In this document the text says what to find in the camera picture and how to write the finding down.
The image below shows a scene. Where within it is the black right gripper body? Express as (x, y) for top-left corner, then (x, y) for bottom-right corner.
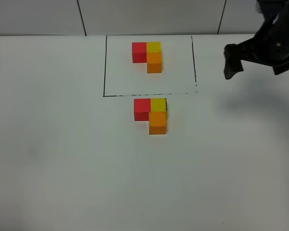
(235, 14), (289, 75)

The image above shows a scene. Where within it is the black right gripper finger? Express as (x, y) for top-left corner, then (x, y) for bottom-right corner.
(224, 44), (243, 80)

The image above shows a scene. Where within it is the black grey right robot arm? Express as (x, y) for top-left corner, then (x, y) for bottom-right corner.
(224, 0), (289, 79)

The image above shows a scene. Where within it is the orange template cube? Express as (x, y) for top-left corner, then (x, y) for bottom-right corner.
(147, 52), (162, 73)

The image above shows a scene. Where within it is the yellow template cube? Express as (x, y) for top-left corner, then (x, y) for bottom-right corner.
(146, 41), (161, 53)

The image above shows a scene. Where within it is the red template cube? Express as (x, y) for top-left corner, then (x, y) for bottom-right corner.
(132, 42), (147, 63)

